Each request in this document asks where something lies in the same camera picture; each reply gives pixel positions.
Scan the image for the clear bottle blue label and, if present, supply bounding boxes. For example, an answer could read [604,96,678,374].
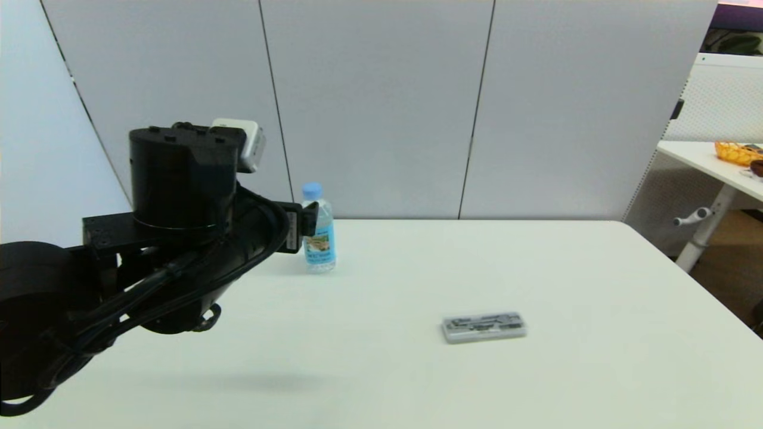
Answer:
[301,182,337,273]

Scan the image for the clear plastic tool case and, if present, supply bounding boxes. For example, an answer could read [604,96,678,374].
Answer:
[442,311,528,344]

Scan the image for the white height-adjustable desk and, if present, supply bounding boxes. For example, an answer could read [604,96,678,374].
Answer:
[657,140,763,273]

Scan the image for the white perforated partition panel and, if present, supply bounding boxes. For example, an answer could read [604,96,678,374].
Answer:
[623,52,763,257]

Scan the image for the orange woven basket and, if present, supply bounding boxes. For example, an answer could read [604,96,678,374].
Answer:
[715,141,763,166]

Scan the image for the green potted plant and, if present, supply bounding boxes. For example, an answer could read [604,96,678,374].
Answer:
[703,30,763,55]

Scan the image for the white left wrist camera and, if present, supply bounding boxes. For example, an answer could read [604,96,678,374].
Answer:
[212,118,266,173]

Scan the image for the white desk crank handle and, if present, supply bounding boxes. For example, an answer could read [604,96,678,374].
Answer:
[674,207,714,227]

